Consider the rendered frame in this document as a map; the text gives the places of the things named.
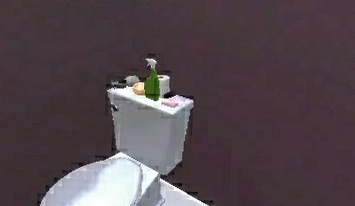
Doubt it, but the white toilet paper roll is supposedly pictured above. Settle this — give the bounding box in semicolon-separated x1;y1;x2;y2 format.
157;74;172;97

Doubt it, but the pink folded cloth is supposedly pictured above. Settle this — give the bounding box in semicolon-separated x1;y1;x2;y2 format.
160;93;193;110

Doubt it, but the green spray bottle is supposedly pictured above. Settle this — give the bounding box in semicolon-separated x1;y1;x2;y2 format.
143;58;162;102

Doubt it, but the yellow soap bar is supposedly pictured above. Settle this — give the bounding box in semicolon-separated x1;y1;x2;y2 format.
131;81;147;97

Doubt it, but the grey scrub brush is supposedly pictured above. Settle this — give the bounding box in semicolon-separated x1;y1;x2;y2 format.
110;74;141;88

